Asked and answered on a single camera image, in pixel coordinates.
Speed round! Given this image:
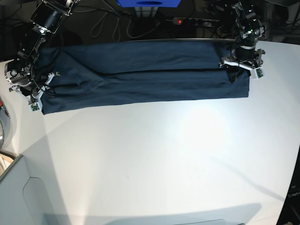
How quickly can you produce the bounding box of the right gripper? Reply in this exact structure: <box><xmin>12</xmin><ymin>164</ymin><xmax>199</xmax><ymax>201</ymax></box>
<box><xmin>4</xmin><ymin>60</ymin><xmax>49</xmax><ymax>101</ymax></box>

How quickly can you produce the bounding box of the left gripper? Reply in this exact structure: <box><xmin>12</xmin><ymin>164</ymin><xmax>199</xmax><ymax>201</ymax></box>
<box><xmin>227</xmin><ymin>45</ymin><xmax>265</xmax><ymax>83</ymax></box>

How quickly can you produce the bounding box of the dark blue T-shirt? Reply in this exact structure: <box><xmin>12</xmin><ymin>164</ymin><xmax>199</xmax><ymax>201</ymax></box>
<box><xmin>41</xmin><ymin>41</ymin><xmax>249</xmax><ymax>115</ymax></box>

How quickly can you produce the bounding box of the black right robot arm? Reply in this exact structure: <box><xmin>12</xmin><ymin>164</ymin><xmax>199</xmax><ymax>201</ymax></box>
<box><xmin>4</xmin><ymin>0</ymin><xmax>79</xmax><ymax>104</ymax></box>

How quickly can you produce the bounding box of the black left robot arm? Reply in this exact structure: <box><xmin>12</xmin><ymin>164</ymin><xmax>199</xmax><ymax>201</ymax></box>
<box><xmin>220</xmin><ymin>0</ymin><xmax>265</xmax><ymax>79</ymax></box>

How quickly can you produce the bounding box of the chrome round object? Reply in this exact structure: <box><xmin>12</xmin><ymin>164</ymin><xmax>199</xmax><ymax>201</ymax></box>
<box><xmin>0</xmin><ymin>99</ymin><xmax>10</xmax><ymax>149</ymax></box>

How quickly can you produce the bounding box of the black power strip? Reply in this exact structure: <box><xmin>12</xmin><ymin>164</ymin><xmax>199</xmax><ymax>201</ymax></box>
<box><xmin>172</xmin><ymin>17</ymin><xmax>222</xmax><ymax>28</ymax></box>

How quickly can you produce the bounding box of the blue plastic box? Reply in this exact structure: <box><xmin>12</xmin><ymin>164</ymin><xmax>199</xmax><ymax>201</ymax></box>
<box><xmin>116</xmin><ymin>0</ymin><xmax>181</xmax><ymax>8</ymax></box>

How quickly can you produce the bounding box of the grey looped cable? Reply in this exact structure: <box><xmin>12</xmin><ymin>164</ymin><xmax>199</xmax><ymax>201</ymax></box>
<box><xmin>90</xmin><ymin>9</ymin><xmax>162</xmax><ymax>41</ymax></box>

